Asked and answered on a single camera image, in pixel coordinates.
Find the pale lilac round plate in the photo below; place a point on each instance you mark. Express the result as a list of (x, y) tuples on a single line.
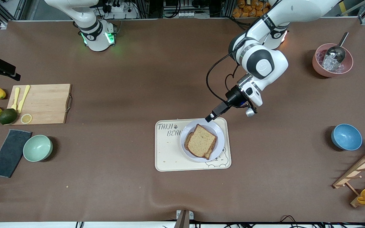
[(215, 126)]

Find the lemon slice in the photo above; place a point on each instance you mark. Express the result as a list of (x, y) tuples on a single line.
[(26, 118)]

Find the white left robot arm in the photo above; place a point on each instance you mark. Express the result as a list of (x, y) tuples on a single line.
[(265, 63)]

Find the pink bowl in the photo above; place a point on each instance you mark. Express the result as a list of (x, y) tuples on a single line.
[(316, 68)]

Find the toasted bread slice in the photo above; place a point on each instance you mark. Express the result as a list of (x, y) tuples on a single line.
[(209, 155)]

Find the orange snack packets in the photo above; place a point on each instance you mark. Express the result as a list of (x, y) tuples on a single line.
[(246, 11)]

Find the white power strip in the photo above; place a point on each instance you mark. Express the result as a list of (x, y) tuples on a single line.
[(119, 10)]

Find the dark grey cloth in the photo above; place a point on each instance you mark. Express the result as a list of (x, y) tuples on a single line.
[(9, 153)]

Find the wooden cutting board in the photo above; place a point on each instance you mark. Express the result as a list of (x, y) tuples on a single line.
[(43, 104)]

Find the wooden peg rack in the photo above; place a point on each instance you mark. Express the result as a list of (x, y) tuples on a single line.
[(360, 169)]

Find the cream bear print tray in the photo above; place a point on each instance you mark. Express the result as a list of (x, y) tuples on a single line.
[(169, 158)]

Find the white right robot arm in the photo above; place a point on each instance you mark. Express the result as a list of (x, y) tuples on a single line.
[(97, 38)]

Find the blue bowl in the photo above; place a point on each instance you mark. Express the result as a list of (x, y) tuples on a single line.
[(346, 137)]

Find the dark green avocado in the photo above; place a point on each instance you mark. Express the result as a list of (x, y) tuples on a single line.
[(8, 116)]

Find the yellow plastic knife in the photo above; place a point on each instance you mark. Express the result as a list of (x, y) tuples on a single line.
[(24, 96)]

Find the metal scoop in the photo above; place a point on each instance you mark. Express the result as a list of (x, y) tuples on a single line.
[(336, 52)]

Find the mint green bowl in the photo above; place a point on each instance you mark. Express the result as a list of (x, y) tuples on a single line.
[(37, 148)]

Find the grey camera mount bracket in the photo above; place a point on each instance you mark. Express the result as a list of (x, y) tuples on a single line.
[(182, 220)]

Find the clear ice cubes pile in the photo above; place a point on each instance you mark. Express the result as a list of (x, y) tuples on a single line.
[(331, 65)]

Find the white socket strip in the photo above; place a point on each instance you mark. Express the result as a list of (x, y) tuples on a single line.
[(188, 14)]

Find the yellow plastic fork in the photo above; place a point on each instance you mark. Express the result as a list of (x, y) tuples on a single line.
[(16, 95)]

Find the light wholemeal bread slice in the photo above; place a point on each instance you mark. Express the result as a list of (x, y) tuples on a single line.
[(202, 141)]

